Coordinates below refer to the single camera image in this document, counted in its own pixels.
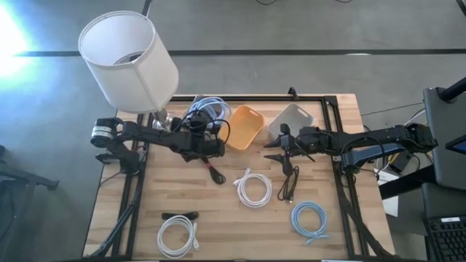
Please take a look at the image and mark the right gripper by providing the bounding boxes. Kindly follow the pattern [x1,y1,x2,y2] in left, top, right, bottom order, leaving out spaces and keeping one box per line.
[263,127,307,164]

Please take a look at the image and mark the light blue cable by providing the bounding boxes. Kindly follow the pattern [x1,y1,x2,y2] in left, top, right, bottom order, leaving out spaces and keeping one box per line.
[196,103,229,131]
[291,200,331,246]
[187,96,232,127]

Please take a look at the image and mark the long black cable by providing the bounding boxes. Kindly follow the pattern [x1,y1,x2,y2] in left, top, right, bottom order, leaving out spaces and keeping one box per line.
[277,159,301,203]

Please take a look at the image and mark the white cable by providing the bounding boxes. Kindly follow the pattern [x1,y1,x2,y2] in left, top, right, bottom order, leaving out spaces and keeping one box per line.
[157,214,200,260]
[232,167,273,209]

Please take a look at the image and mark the short black cable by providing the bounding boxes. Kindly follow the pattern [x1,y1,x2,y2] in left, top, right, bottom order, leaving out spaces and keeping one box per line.
[161,211,200,221]

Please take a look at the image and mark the clear plastic bin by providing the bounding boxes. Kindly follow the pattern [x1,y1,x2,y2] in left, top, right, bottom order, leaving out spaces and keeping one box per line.
[183,95,234,132]

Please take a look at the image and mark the grey plastic bin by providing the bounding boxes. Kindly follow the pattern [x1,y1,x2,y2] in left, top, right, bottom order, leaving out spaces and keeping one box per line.
[267,103,315,141]

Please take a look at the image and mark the yellow plastic bin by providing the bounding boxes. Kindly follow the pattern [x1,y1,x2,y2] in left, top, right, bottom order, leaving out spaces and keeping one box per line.
[219,104,266,151]

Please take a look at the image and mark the silver lamp with white shade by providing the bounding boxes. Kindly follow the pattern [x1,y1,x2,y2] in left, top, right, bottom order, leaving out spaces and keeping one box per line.
[78,9,180,132]

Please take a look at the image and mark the black power adapter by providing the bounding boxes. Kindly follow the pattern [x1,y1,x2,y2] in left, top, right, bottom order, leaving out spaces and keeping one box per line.
[389,151,412,174]

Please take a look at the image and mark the grey laptop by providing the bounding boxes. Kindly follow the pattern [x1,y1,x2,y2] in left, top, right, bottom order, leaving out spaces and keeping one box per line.
[422,86,466,191]

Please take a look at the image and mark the black floor stand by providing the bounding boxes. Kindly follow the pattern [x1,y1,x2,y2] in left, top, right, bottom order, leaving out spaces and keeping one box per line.
[0,145,59,262]

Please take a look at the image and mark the black keyboard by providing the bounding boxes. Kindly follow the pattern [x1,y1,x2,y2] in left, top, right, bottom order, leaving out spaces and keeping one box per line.
[423,214,466,262]

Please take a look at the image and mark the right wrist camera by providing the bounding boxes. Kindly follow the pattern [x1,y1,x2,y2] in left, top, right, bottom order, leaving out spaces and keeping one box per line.
[278,122,293,146]

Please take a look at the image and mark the black cable with red tie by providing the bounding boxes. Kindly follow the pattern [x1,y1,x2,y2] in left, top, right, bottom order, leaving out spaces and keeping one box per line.
[201,155,227,186]

